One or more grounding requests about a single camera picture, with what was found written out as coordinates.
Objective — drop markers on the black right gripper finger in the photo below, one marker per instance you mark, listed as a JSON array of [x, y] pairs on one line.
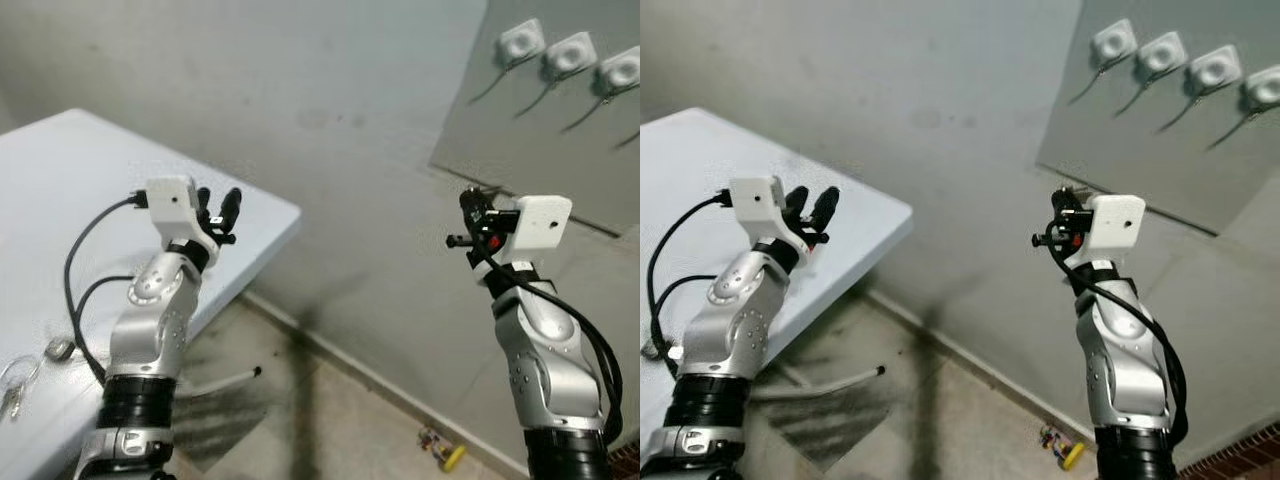
[[1046, 239], [1062, 202], [470, 202], [461, 240]]

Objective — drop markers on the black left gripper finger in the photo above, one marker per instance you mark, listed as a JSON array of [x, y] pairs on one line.
[[826, 208], [204, 203], [796, 203], [230, 208]]

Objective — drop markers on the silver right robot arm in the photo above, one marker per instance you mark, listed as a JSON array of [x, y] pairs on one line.
[[1125, 370], [550, 370]]

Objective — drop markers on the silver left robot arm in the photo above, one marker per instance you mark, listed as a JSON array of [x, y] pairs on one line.
[[730, 330], [150, 330]]

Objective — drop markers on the white folding table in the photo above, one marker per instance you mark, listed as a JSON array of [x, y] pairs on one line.
[[60, 170], [690, 160]]

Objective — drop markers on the grey table leg tube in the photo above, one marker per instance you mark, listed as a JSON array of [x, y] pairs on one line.
[[840, 380], [225, 380]]

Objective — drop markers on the round silver key fob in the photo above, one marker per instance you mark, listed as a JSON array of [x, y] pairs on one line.
[[60, 348]]

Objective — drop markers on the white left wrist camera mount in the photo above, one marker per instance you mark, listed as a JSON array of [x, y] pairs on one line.
[[172, 205], [755, 203]]

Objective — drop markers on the grey wall board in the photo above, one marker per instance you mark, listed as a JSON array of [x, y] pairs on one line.
[[540, 150], [1140, 150]]

